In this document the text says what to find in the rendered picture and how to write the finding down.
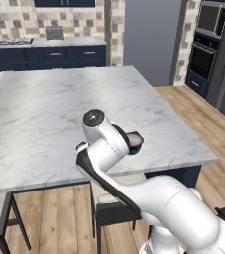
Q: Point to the navy drawer below oven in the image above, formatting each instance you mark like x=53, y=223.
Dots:
x=196, y=84

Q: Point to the grey toaster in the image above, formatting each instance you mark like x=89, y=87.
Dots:
x=54, y=33

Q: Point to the gas hob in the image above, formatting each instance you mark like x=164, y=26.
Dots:
x=8, y=41

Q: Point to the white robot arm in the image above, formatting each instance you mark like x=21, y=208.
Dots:
x=170, y=205

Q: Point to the navy wall cupboard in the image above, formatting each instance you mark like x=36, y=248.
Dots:
x=64, y=3

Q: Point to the navy base cupboard run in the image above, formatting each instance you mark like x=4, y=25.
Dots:
x=38, y=58

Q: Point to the black built-in microwave oven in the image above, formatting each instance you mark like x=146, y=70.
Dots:
x=209, y=18

